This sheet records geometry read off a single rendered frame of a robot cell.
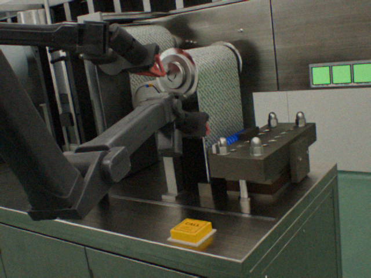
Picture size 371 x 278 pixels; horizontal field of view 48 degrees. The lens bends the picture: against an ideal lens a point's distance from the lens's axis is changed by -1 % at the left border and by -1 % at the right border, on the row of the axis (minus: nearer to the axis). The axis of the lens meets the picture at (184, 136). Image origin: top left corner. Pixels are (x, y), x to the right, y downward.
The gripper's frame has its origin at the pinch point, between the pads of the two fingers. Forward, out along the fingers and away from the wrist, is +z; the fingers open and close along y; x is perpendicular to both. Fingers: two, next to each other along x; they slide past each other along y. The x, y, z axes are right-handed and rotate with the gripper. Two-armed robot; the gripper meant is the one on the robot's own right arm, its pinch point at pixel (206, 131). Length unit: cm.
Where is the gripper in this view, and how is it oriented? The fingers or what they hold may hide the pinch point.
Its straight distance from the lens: 118.4
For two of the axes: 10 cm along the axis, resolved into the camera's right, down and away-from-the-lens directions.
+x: 1.4, -9.8, 1.4
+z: 5.7, 2.0, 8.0
